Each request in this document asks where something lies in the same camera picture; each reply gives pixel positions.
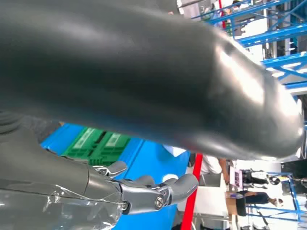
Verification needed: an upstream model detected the blue metal shelf rack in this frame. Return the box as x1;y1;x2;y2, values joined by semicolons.
40;123;191;230

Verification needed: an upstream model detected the green plastic crate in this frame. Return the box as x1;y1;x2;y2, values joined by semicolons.
60;126;132;166

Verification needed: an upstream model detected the person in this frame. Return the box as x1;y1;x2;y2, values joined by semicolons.
188;153;231;185
225;190;284;217

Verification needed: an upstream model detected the red barrier belt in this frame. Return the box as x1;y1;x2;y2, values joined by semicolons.
180;153;203;230

